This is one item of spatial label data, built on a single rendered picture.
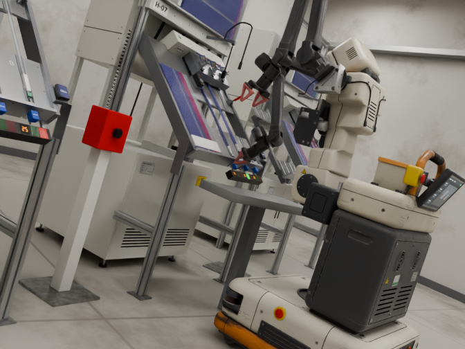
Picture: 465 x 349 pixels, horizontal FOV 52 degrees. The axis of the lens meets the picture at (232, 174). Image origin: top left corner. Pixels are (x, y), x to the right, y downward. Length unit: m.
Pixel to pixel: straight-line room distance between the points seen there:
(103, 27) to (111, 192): 0.89
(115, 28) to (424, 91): 4.03
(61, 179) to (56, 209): 0.17
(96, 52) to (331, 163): 1.41
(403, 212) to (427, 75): 4.29
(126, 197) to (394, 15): 4.78
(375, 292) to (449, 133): 4.00
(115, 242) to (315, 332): 1.14
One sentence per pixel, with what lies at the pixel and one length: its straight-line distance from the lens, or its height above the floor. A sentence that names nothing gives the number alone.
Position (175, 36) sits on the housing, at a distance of 2.67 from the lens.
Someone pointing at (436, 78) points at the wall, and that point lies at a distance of 5.92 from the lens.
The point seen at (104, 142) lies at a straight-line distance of 1.96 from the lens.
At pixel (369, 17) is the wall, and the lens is 6.70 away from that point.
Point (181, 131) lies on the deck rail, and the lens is 2.25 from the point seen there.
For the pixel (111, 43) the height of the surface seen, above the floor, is 1.10.
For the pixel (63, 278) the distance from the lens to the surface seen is 2.11.
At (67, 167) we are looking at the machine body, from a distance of 2.74.
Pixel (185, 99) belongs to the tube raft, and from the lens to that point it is 2.44.
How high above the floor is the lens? 0.80
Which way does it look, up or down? 3 degrees down
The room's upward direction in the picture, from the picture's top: 18 degrees clockwise
